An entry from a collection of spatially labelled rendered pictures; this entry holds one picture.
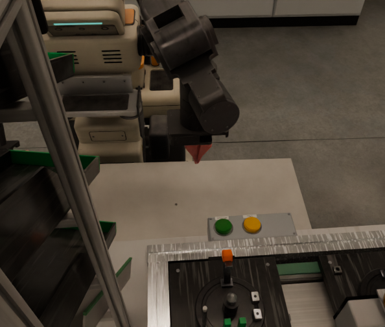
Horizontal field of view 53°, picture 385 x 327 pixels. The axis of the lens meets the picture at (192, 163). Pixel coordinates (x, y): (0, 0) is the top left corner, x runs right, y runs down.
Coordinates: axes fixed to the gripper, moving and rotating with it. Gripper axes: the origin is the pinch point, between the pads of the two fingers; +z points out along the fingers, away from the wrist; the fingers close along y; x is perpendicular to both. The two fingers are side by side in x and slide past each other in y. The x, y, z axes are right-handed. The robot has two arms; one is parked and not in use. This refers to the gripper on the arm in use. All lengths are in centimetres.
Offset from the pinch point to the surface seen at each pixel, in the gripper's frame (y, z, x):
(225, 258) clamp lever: 5.1, 16.6, -11.7
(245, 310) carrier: 8.8, 24.5, -18.9
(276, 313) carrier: 15.2, 26.4, -19.2
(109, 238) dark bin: -15.1, 1.6, -15.6
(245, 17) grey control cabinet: 66, 107, 280
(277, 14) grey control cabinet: 94, 104, 278
